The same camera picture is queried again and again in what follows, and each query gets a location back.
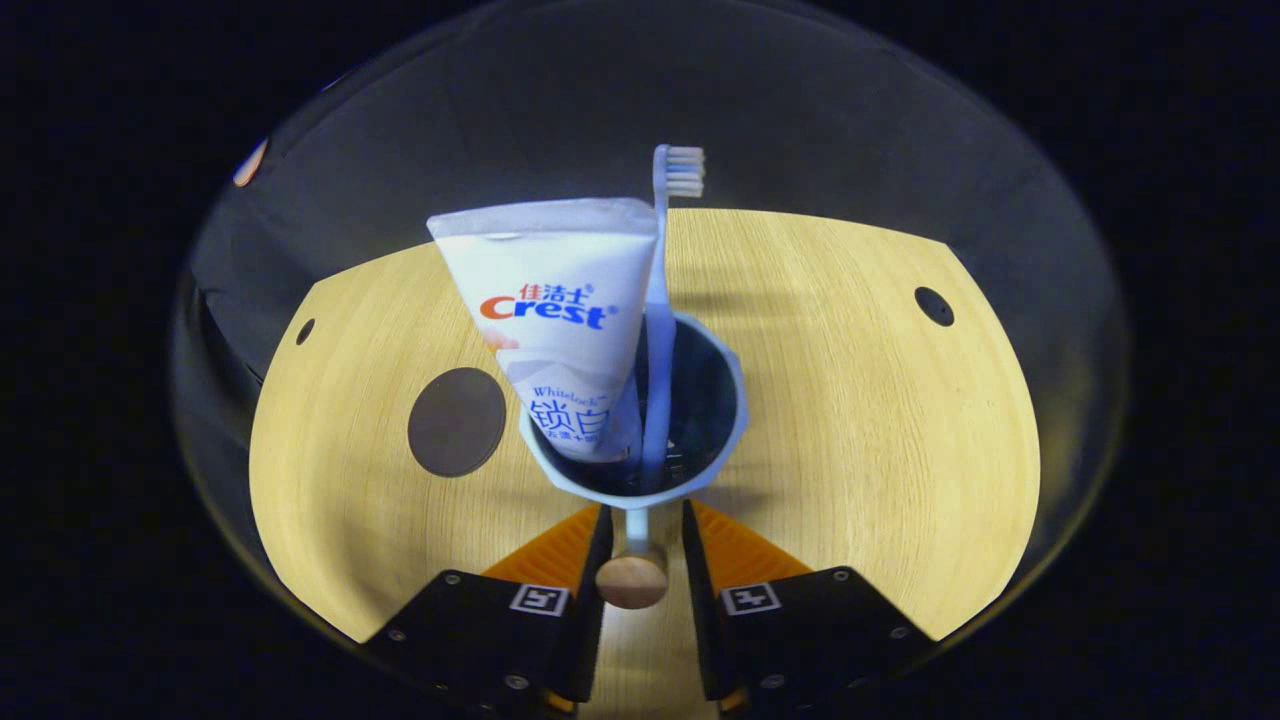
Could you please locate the white toothpaste tube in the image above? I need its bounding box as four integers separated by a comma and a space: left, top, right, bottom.
427, 197, 661, 463

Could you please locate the dark brown round coaster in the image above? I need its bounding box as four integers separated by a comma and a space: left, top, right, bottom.
408, 367, 507, 478

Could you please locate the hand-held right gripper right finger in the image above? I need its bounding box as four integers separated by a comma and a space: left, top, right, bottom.
682, 499, 936, 713

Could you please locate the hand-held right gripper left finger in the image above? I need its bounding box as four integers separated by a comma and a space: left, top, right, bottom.
362, 503, 614, 713

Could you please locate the light blue toothbrush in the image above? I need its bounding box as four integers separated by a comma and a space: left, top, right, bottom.
640, 144, 706, 493

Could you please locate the light blue cup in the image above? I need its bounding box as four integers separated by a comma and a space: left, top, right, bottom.
518, 312, 749, 611

